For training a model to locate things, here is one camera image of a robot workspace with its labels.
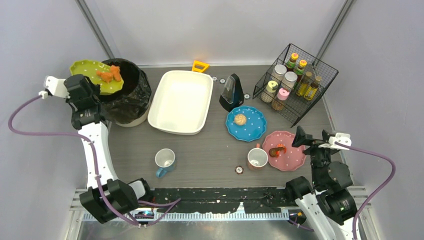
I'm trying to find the pink polka dot plate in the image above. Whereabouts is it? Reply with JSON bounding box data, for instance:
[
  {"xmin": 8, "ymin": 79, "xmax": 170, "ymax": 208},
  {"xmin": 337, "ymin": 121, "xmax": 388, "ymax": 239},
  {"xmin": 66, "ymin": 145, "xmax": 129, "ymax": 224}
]
[{"xmin": 262, "ymin": 130, "xmax": 306, "ymax": 171}]

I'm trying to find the green polka dot plate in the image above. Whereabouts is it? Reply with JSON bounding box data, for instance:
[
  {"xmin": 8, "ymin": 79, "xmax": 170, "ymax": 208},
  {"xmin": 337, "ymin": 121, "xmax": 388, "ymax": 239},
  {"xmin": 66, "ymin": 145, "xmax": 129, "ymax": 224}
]
[{"xmin": 69, "ymin": 59, "xmax": 124, "ymax": 96}]

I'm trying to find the yellow oil bottle brown cap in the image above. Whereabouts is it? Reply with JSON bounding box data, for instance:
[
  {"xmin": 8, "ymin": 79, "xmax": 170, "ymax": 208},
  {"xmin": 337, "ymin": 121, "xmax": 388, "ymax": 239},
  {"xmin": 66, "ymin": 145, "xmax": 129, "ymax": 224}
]
[{"xmin": 296, "ymin": 71, "xmax": 313, "ymax": 96}]

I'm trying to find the yellow label oil bottle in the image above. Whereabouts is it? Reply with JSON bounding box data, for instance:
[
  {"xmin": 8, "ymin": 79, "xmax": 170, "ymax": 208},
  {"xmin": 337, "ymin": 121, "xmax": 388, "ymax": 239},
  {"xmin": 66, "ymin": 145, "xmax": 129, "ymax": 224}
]
[{"xmin": 303, "ymin": 75, "xmax": 322, "ymax": 101}]

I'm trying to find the orange handled white mug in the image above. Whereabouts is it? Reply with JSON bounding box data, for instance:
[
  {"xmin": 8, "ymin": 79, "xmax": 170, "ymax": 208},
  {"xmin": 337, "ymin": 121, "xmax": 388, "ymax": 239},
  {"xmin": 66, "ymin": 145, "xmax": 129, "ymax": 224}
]
[{"xmin": 247, "ymin": 143, "xmax": 269, "ymax": 171}]

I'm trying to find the blue polka dot plate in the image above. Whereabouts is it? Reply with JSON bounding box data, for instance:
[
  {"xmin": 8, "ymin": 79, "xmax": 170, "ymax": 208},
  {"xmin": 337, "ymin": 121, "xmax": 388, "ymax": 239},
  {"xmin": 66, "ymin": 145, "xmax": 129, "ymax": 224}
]
[{"xmin": 225, "ymin": 105, "xmax": 267, "ymax": 142}]

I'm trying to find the pink lid spice shaker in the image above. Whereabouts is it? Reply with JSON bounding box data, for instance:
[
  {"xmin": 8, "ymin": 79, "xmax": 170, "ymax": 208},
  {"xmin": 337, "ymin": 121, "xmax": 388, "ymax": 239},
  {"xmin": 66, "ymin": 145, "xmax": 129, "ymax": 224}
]
[{"xmin": 271, "ymin": 88, "xmax": 290, "ymax": 111}]

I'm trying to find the black wire basket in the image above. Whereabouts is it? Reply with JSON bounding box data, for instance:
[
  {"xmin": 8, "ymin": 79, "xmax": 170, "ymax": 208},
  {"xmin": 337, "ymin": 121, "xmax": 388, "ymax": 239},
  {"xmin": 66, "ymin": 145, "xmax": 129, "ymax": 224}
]
[{"xmin": 252, "ymin": 43, "xmax": 339, "ymax": 126}]

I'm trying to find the grain jar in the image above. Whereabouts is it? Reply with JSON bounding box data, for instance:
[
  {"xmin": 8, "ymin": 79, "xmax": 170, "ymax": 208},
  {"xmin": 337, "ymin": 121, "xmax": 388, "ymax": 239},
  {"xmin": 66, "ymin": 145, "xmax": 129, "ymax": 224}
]
[
  {"xmin": 271, "ymin": 64, "xmax": 287, "ymax": 84},
  {"xmin": 280, "ymin": 71, "xmax": 298, "ymax": 92}
]

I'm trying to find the yellow lid spice shaker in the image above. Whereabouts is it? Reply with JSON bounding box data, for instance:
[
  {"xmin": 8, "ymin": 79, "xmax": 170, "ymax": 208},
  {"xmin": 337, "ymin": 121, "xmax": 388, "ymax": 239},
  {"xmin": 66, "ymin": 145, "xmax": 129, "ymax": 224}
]
[{"xmin": 260, "ymin": 80, "xmax": 279, "ymax": 103}]

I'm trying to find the red sauce bottle yellow cap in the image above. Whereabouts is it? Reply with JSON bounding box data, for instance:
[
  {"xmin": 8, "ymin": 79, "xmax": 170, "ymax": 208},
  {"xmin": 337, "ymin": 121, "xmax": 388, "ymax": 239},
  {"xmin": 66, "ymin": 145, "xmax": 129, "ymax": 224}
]
[{"xmin": 293, "ymin": 59, "xmax": 308, "ymax": 82}]

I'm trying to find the blue handled white mug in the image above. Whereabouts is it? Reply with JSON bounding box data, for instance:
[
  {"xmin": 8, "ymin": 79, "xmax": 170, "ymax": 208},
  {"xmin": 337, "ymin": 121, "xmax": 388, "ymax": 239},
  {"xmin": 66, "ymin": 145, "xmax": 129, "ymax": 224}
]
[{"xmin": 154, "ymin": 148, "xmax": 176, "ymax": 178}]

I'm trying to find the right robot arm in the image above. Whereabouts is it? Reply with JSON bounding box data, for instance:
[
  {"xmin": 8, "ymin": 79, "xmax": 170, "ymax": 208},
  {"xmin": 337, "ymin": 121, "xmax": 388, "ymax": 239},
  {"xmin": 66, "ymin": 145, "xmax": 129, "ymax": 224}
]
[{"xmin": 284, "ymin": 126, "xmax": 361, "ymax": 240}]

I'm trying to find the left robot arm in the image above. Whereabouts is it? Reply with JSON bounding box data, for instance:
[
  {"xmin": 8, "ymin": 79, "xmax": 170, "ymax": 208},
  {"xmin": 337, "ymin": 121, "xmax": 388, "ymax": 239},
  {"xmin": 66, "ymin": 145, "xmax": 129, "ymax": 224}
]
[{"xmin": 64, "ymin": 74, "xmax": 151, "ymax": 226}]

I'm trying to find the brown and orange food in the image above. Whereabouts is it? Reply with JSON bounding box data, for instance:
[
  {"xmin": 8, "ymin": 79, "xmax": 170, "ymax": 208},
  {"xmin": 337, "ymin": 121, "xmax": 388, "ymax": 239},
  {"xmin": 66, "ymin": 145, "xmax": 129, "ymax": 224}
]
[{"xmin": 268, "ymin": 143, "xmax": 287, "ymax": 158}]

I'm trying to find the upper orange food piece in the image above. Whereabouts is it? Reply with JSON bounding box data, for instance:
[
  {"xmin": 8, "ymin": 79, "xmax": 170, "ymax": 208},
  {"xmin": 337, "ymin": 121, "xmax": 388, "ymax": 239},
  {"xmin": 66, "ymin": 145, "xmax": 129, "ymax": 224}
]
[{"xmin": 96, "ymin": 70, "xmax": 115, "ymax": 83}]

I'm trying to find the orange food piece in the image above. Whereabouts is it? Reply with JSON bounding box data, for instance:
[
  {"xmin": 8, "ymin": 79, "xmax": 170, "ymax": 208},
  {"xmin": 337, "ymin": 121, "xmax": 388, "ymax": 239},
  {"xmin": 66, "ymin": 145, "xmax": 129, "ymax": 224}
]
[
  {"xmin": 109, "ymin": 65, "xmax": 122, "ymax": 82},
  {"xmin": 96, "ymin": 70, "xmax": 115, "ymax": 83}
]

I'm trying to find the lower orange food piece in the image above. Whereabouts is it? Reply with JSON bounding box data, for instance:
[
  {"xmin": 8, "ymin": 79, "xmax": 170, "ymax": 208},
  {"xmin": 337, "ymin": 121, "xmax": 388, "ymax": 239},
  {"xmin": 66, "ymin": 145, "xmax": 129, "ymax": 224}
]
[{"xmin": 109, "ymin": 65, "xmax": 122, "ymax": 82}]

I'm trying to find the black bag lined trash bin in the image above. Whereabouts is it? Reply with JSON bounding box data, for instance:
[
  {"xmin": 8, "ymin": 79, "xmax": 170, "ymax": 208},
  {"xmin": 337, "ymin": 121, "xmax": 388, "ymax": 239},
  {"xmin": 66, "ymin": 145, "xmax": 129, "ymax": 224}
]
[{"xmin": 99, "ymin": 58, "xmax": 152, "ymax": 128}]

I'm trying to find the beige bun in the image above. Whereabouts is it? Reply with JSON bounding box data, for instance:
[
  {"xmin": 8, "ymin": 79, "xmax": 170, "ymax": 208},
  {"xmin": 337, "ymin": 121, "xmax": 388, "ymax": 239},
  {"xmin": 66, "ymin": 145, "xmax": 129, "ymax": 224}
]
[{"xmin": 233, "ymin": 113, "xmax": 248, "ymax": 126}]

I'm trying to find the brown poker chip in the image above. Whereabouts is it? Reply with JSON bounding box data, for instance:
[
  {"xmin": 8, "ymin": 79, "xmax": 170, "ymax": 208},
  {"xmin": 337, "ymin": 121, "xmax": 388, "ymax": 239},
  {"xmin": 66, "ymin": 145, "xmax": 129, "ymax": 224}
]
[{"xmin": 234, "ymin": 165, "xmax": 244, "ymax": 175}]

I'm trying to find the black metronome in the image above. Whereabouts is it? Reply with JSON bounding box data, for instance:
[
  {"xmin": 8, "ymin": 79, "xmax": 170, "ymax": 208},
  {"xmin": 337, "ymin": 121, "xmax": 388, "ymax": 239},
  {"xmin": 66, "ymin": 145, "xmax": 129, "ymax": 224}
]
[{"xmin": 219, "ymin": 73, "xmax": 245, "ymax": 112}]

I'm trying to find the white rectangular basin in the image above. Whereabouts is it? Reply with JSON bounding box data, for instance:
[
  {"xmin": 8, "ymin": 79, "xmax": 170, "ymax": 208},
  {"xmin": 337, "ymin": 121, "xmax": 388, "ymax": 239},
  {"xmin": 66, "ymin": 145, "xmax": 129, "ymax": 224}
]
[{"xmin": 147, "ymin": 70, "xmax": 214, "ymax": 135}]

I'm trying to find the black base mat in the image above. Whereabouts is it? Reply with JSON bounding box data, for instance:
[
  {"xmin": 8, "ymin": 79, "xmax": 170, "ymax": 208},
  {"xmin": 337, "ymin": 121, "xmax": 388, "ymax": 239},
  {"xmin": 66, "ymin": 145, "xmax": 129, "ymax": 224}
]
[{"xmin": 152, "ymin": 187, "xmax": 297, "ymax": 214}]

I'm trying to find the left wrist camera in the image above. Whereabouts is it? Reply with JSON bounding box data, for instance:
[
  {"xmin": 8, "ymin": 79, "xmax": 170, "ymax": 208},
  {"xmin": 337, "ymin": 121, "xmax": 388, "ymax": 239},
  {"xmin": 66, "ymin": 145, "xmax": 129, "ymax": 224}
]
[{"xmin": 43, "ymin": 75, "xmax": 70, "ymax": 99}]

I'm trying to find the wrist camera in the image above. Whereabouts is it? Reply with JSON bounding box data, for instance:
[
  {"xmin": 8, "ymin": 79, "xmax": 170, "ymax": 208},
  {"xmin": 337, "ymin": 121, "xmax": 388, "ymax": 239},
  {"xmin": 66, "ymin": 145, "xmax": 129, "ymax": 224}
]
[
  {"xmin": 43, "ymin": 75, "xmax": 70, "ymax": 99},
  {"xmin": 318, "ymin": 132, "xmax": 352, "ymax": 150}
]

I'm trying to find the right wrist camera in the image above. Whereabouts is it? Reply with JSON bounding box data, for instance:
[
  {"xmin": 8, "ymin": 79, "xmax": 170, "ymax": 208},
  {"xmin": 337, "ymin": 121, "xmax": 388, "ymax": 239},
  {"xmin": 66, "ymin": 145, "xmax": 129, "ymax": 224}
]
[{"xmin": 318, "ymin": 132, "xmax": 352, "ymax": 150}]

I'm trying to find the orange plastic handle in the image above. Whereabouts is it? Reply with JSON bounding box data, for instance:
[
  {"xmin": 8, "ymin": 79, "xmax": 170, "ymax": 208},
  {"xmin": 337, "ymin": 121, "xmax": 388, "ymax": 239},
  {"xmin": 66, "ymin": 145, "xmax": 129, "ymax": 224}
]
[{"xmin": 191, "ymin": 60, "xmax": 210, "ymax": 73}]

